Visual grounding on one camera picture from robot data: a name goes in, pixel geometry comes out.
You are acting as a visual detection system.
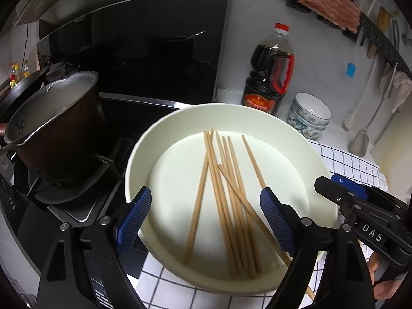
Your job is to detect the right hand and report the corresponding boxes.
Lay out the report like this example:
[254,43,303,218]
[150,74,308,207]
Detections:
[367,253,403,301]

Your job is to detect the metal spatula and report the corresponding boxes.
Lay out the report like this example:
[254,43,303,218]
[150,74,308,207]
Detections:
[348,63,398,157]

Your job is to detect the white cutting board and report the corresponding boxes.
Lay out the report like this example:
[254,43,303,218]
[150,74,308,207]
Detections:
[371,99,412,203]

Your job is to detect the bottom floral ceramic bowl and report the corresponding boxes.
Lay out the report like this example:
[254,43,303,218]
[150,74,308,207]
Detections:
[288,118,326,140]

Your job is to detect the floral ceramic bowl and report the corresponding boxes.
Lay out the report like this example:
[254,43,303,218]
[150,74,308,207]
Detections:
[292,92,332,126]
[288,118,326,140]
[288,109,327,131]

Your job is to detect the black white checkered cloth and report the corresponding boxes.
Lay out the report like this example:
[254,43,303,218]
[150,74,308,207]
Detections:
[128,139,387,309]

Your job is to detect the middle floral ceramic bowl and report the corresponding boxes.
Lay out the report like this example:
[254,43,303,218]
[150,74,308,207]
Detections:
[288,109,327,131]

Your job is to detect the black gas stove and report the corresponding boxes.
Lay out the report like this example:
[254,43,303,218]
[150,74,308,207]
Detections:
[1,93,188,273]

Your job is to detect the top floral ceramic bowl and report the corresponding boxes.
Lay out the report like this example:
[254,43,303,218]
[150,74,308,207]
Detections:
[292,92,332,126]

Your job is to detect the large white round bowl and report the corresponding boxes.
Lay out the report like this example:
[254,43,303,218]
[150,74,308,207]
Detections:
[125,104,337,295]

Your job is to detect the pink hanging cloth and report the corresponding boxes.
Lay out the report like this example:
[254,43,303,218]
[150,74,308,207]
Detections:
[392,72,412,114]

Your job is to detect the dark soy sauce bottle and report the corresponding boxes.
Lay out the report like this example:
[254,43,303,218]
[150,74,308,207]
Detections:
[241,23,295,115]

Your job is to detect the brown cooking pot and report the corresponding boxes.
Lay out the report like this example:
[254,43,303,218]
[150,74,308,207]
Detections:
[1,71,98,180]

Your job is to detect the blue wall hook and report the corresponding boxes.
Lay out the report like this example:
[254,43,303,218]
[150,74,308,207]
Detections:
[346,63,356,79]

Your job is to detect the black wall rack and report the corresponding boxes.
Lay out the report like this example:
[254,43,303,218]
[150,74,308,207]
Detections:
[286,0,411,77]

